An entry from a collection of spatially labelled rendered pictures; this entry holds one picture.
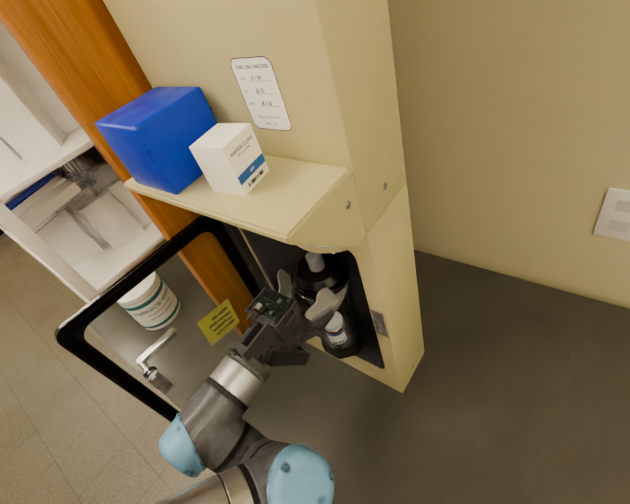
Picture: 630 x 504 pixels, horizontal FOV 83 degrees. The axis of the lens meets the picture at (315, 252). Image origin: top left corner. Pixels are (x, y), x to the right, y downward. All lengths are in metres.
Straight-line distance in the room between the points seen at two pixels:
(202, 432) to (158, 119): 0.40
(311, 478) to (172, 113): 0.43
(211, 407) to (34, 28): 0.52
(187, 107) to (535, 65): 0.56
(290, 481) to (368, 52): 0.44
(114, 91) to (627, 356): 1.02
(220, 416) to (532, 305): 0.72
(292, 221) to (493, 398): 0.62
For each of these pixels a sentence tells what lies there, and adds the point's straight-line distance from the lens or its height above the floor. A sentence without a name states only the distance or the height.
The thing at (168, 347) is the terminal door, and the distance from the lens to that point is 0.73.
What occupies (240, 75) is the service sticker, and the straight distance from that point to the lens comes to 0.43.
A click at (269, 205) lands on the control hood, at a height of 1.51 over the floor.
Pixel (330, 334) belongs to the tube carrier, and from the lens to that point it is 0.72.
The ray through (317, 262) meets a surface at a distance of 0.61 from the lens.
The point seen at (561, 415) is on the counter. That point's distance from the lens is 0.86.
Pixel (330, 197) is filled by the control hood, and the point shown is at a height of 1.50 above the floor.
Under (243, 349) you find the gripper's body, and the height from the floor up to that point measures 1.29.
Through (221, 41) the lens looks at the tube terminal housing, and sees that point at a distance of 0.43.
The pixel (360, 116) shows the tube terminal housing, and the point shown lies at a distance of 0.39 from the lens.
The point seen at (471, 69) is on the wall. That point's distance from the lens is 0.78.
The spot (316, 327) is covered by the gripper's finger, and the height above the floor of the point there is 1.24.
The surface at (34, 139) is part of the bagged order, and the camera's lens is 1.55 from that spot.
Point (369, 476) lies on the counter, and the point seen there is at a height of 0.94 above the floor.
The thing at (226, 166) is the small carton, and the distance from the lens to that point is 0.39.
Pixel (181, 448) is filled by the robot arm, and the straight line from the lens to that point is 0.56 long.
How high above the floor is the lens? 1.71
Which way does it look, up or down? 42 degrees down
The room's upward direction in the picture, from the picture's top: 21 degrees counter-clockwise
